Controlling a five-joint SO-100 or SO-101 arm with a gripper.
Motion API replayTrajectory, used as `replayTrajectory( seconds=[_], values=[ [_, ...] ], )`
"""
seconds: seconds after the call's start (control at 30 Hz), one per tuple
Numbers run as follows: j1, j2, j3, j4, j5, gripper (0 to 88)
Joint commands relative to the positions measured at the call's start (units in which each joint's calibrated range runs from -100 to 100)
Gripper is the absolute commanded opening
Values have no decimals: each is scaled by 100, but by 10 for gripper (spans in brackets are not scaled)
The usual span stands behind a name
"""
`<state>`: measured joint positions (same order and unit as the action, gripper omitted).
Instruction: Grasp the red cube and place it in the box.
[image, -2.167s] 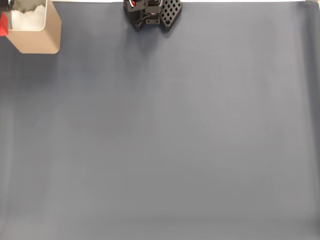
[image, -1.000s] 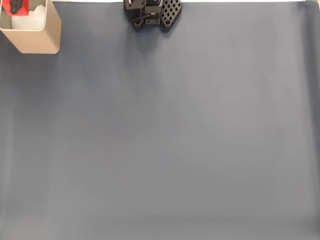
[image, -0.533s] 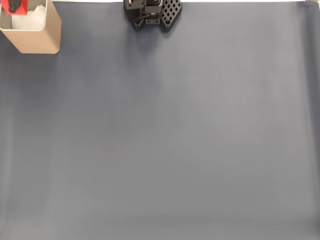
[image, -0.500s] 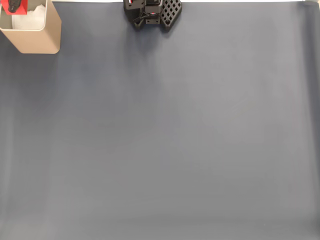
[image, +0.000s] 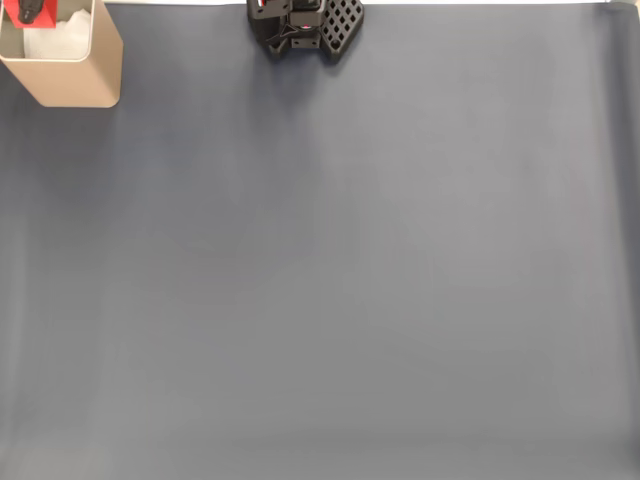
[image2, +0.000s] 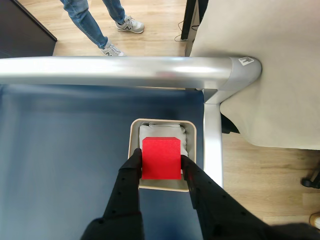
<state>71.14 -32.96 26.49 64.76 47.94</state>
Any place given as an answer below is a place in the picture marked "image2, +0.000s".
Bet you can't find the white padding foam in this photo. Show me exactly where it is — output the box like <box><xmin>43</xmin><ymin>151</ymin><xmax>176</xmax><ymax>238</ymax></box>
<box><xmin>138</xmin><ymin>121</ymin><xmax>188</xmax><ymax>161</ymax></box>

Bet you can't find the white sticker label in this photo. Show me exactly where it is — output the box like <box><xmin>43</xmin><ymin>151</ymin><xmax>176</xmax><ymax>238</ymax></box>
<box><xmin>238</xmin><ymin>56</ymin><xmax>255</xmax><ymax>67</ymax></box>

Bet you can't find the thin black floor cable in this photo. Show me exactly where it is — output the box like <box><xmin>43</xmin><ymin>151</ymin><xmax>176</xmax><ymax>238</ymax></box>
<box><xmin>173</xmin><ymin>20</ymin><xmax>200</xmax><ymax>43</ymax></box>

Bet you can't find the red cube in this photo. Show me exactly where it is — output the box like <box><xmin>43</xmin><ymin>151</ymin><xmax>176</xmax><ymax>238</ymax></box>
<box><xmin>141</xmin><ymin>136</ymin><xmax>182</xmax><ymax>181</ymax></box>

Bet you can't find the beige open box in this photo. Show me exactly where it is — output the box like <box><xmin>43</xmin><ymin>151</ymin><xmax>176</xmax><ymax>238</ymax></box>
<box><xmin>127</xmin><ymin>118</ymin><xmax>198</xmax><ymax>193</ymax></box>

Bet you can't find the dark cabinet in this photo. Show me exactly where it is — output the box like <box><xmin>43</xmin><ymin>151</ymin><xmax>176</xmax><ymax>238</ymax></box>
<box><xmin>0</xmin><ymin>0</ymin><xmax>58</xmax><ymax>59</ymax></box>

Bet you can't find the black upright post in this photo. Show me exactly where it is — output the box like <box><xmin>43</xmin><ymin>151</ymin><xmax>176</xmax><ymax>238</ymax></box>
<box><xmin>180</xmin><ymin>0</ymin><xmax>210</xmax><ymax>41</ymax></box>

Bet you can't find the grey table mat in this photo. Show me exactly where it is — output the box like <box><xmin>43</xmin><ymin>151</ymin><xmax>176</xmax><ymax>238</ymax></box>
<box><xmin>0</xmin><ymin>83</ymin><xmax>205</xmax><ymax>240</ymax></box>

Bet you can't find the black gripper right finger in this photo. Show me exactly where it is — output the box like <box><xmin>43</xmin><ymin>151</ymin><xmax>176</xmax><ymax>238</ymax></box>
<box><xmin>180</xmin><ymin>154</ymin><xmax>275</xmax><ymax>240</ymax></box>

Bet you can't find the person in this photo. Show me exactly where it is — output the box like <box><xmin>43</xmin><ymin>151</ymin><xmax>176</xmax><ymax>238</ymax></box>
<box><xmin>59</xmin><ymin>0</ymin><xmax>145</xmax><ymax>57</ymax></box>

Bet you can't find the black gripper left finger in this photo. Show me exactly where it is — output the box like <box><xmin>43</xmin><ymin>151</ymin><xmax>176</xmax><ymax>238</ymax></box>
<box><xmin>79</xmin><ymin>147</ymin><xmax>145</xmax><ymax>240</ymax></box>

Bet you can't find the beige fabric panel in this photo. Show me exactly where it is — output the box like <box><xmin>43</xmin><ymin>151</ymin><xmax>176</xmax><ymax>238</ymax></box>
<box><xmin>185</xmin><ymin>0</ymin><xmax>320</xmax><ymax>151</ymax></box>

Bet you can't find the black chair castor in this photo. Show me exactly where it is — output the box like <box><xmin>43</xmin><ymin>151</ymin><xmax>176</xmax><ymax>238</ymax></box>
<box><xmin>300</xmin><ymin>169</ymin><xmax>320</xmax><ymax>190</ymax></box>

